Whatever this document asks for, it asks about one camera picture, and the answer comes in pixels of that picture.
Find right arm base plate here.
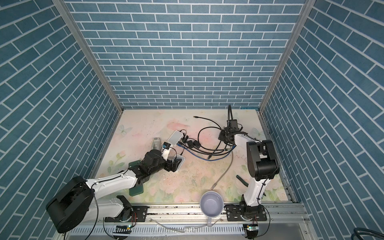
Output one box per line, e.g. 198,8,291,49
224,204,267,222

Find black thick cable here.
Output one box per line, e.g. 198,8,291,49
193,115,233,152

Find green network switch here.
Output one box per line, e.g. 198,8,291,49
128,159,144,197

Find aluminium frame rail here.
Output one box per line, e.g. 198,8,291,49
53,202,319,240

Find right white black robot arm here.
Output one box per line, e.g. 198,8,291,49
219,119,280,211

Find green handled pliers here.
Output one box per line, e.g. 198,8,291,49
236,175,249,187

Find grey ethernet cable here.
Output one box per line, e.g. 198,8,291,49
210,148,235,190

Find black power adapter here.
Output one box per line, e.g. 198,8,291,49
182,135,195,149
193,140,201,149

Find lavender mug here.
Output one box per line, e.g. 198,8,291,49
200,191,224,227

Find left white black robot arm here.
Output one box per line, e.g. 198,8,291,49
46,150,185,234

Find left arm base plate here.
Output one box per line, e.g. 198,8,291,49
105,206,148,224

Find blue ethernet cable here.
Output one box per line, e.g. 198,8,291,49
176,143,235,162

